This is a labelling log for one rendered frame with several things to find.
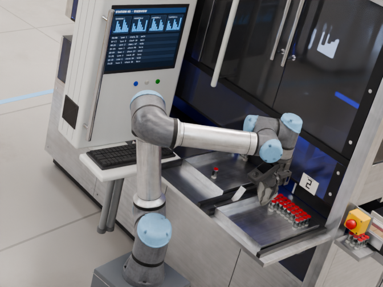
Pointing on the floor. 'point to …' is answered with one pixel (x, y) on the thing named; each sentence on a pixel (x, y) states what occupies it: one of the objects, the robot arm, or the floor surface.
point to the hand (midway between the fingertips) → (261, 203)
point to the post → (348, 192)
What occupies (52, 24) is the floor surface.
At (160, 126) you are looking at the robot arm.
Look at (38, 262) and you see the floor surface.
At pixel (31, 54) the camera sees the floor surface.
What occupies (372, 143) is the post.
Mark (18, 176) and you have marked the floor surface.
